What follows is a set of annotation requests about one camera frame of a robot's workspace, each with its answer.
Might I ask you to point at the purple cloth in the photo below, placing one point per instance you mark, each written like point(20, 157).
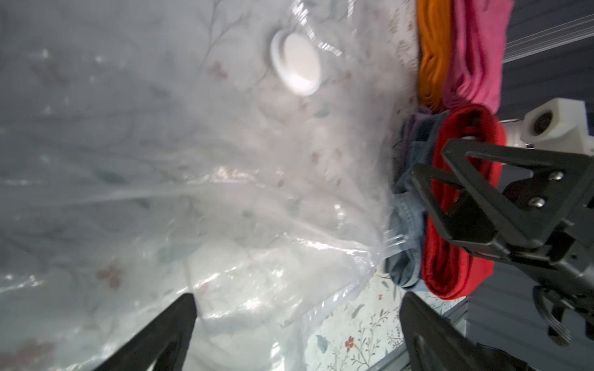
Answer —
point(407, 131)

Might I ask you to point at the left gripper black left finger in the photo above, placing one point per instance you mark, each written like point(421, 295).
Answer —
point(163, 344)

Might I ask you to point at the blue grey cloth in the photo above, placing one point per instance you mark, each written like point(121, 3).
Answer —
point(407, 226)

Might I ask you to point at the pink cloth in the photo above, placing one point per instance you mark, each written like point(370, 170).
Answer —
point(476, 62)

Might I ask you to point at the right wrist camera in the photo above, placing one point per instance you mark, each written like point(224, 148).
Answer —
point(558, 125)

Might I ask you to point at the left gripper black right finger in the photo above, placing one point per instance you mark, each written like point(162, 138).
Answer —
point(434, 344)

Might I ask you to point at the white round bag valve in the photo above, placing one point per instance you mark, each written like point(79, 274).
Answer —
point(297, 62)

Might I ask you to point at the clear plastic vacuum bag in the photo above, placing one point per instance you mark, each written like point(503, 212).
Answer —
point(149, 150)

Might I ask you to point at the orange trousers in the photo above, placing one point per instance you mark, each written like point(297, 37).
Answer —
point(434, 24)

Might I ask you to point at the red cloth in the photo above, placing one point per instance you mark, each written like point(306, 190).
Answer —
point(448, 271)

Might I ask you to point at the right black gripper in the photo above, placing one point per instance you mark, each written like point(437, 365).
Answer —
point(539, 219)

